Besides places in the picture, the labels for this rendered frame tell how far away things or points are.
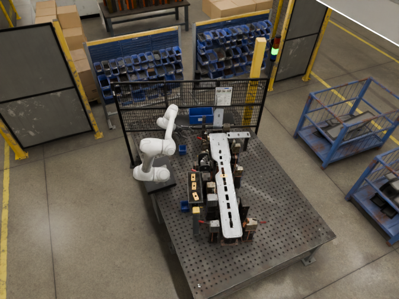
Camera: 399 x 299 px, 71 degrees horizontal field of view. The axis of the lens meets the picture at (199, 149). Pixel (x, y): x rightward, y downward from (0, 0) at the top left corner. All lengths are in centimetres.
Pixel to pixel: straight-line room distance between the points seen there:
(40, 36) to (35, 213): 233
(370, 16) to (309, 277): 343
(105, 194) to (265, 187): 227
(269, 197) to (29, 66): 343
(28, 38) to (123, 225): 260
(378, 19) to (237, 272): 257
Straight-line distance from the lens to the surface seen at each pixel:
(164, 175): 303
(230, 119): 368
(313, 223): 337
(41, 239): 429
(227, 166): 318
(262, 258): 304
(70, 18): 693
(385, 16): 70
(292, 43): 578
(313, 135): 506
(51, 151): 519
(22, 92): 456
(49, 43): 418
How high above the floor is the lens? 348
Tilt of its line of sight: 48 degrees down
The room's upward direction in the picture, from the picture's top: 1 degrees clockwise
